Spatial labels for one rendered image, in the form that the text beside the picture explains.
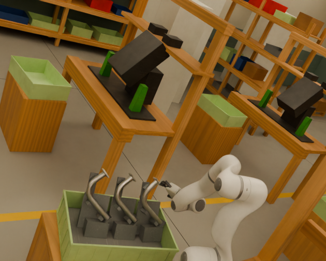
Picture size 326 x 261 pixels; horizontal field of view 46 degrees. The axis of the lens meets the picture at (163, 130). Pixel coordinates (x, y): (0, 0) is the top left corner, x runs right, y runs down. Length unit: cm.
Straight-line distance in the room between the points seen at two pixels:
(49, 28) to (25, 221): 467
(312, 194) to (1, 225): 233
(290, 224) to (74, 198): 131
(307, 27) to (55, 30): 441
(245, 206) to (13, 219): 228
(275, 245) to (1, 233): 204
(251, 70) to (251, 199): 608
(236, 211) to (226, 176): 17
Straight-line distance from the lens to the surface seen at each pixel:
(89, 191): 215
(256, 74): 755
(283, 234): 257
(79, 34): 771
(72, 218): 230
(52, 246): 221
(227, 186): 151
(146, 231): 233
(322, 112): 1152
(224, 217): 162
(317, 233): 256
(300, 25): 713
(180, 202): 187
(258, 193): 158
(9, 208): 355
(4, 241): 328
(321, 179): 240
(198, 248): 174
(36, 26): 742
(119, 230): 227
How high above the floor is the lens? 235
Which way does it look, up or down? 24 degrees down
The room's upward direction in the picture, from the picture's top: 24 degrees clockwise
